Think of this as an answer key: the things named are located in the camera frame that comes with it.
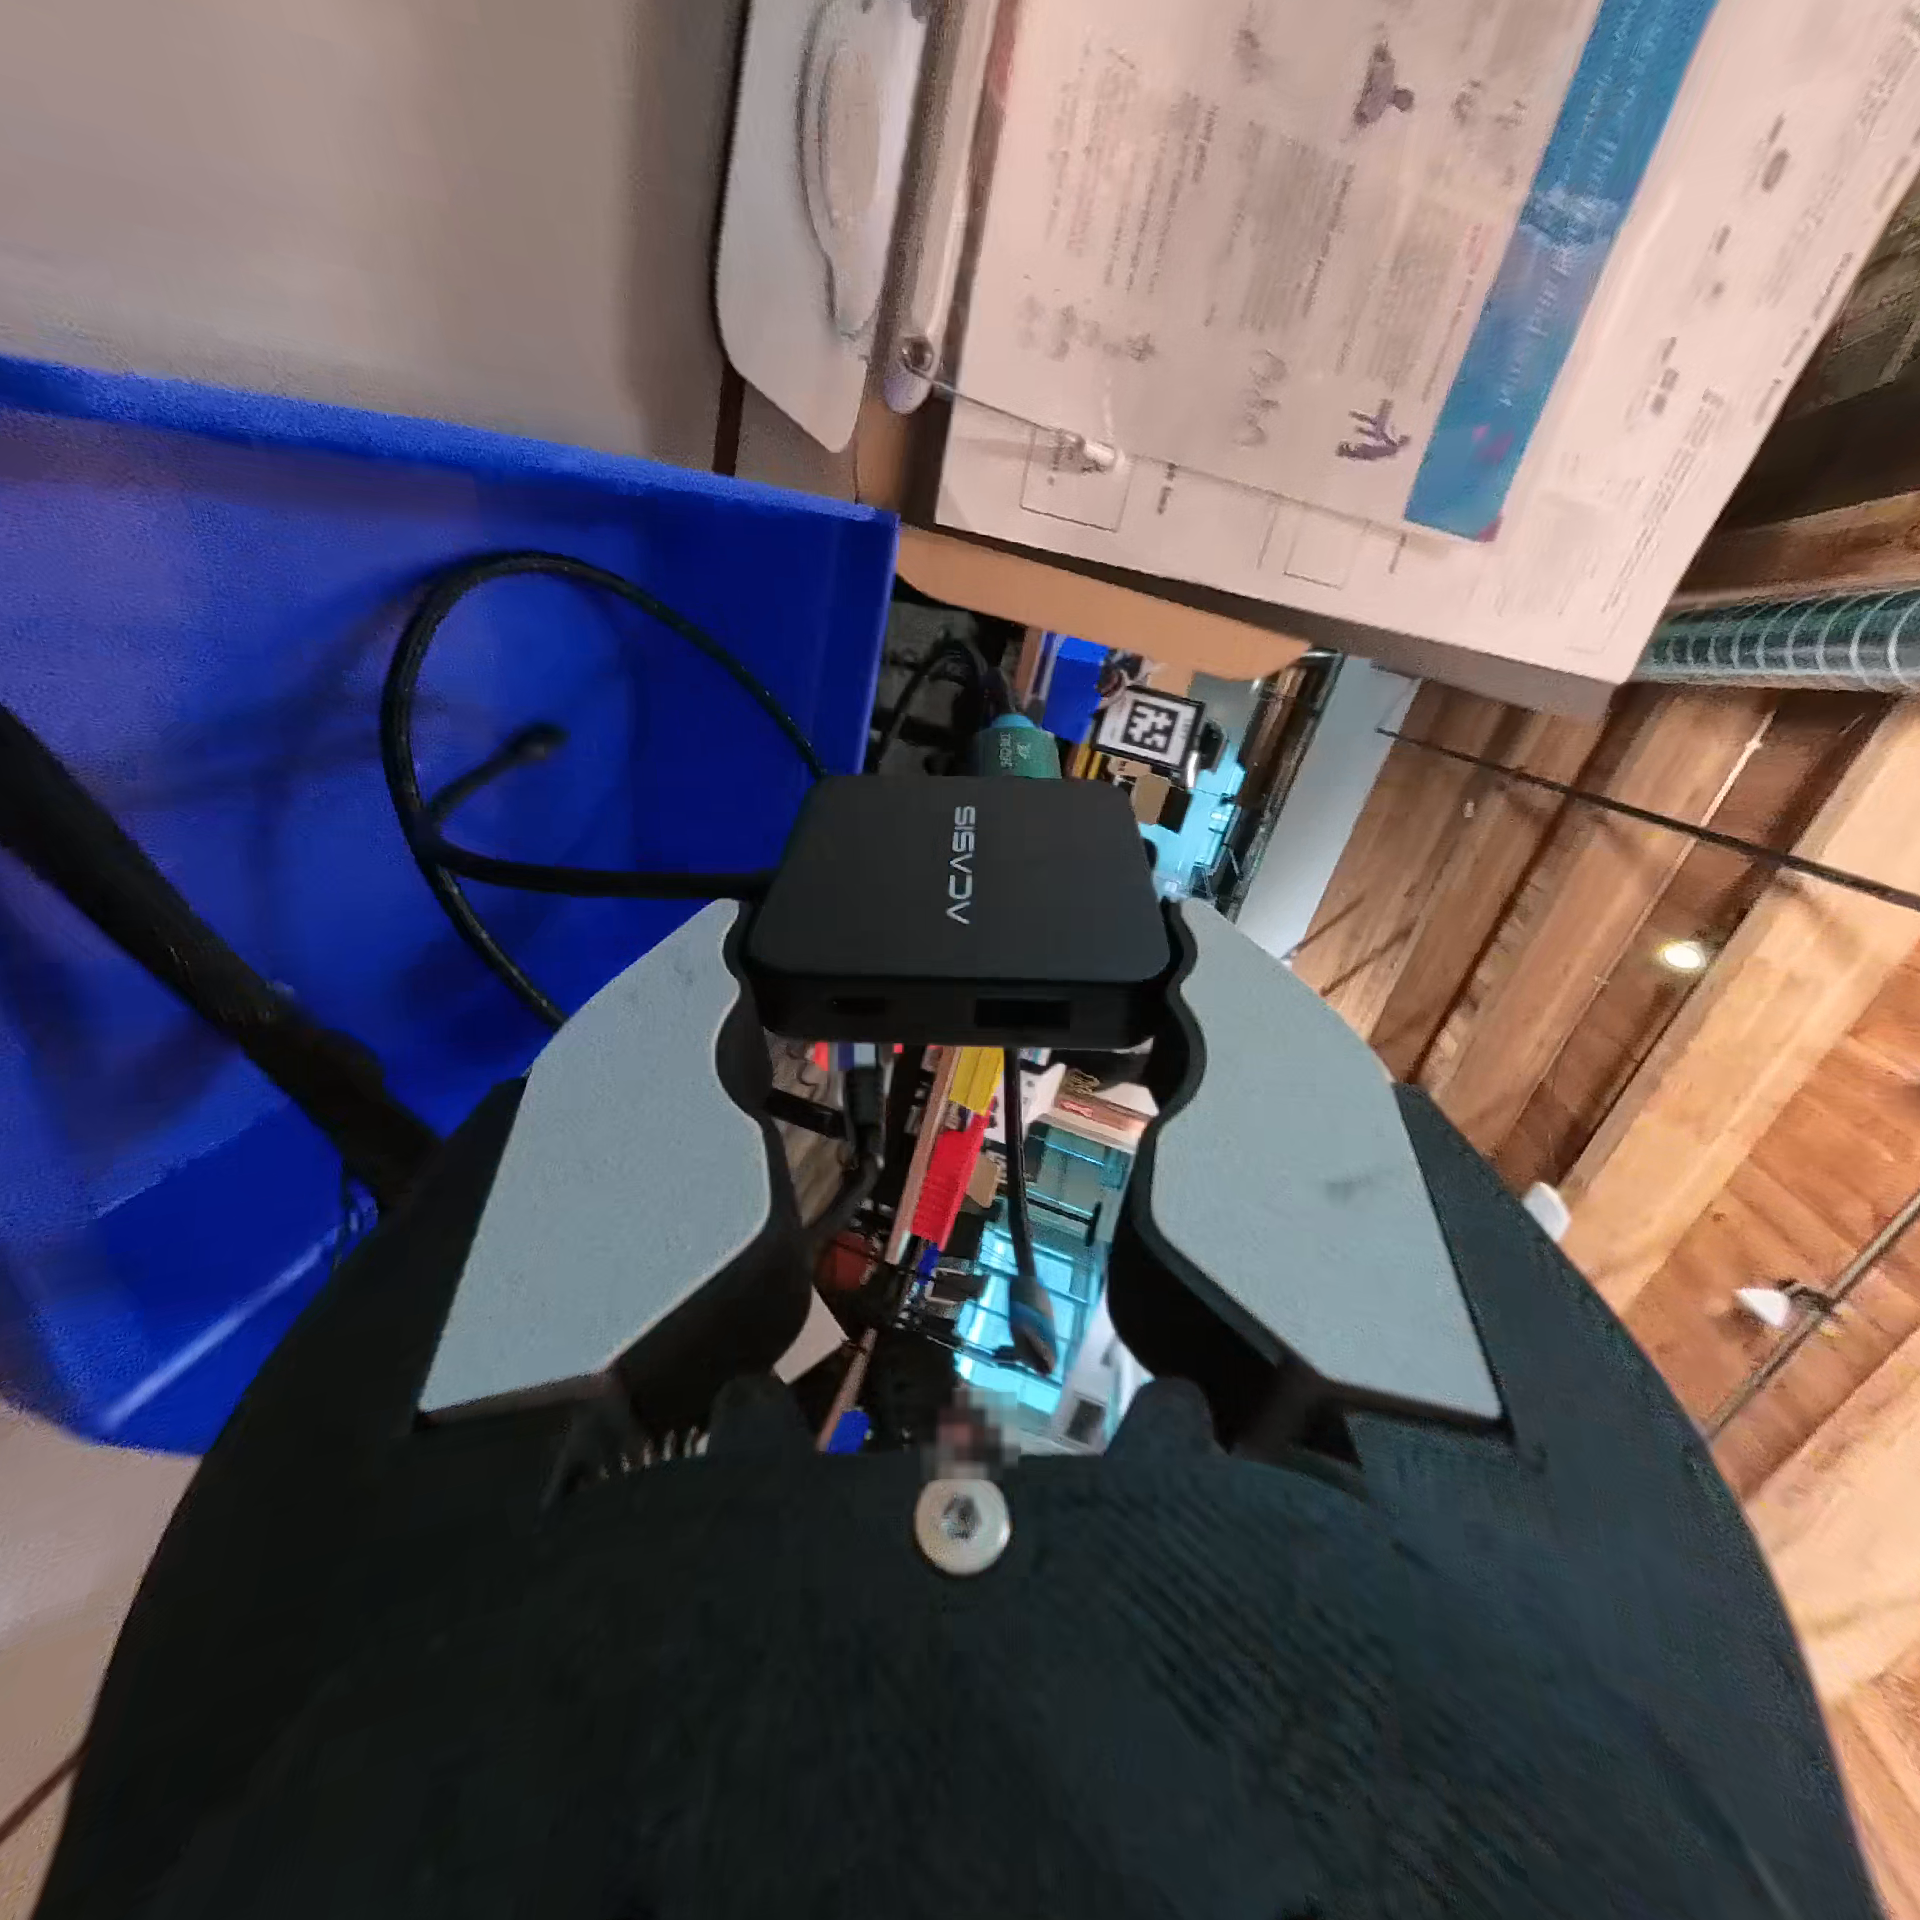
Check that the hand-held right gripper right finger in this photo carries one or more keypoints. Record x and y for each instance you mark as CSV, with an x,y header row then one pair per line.
x,y
1305,1186

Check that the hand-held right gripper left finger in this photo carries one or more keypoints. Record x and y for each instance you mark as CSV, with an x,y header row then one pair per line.
x,y
616,1186

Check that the black hub with white logo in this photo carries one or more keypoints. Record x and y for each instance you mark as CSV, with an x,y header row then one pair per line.
x,y
960,887

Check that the blue plastic bin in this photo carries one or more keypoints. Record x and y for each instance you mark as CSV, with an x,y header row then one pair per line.
x,y
195,598

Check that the grey desk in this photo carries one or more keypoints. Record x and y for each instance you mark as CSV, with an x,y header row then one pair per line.
x,y
301,181

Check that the ceiling spot light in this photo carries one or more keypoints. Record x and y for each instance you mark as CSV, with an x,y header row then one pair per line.
x,y
1684,955

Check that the white track lamp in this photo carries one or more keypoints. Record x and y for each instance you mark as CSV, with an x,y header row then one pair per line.
x,y
1765,1305

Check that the black white tag sign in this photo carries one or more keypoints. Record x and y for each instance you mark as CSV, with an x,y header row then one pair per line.
x,y
1147,728

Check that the wooden document stand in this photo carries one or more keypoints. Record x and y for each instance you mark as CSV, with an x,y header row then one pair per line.
x,y
1080,593

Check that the white printed sheet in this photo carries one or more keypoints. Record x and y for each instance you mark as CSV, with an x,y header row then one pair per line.
x,y
1696,377

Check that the instruction sheet with blue banner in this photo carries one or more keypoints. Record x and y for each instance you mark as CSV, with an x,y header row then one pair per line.
x,y
1273,225

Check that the spiral metal duct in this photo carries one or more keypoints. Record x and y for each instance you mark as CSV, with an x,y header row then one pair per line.
x,y
1800,638

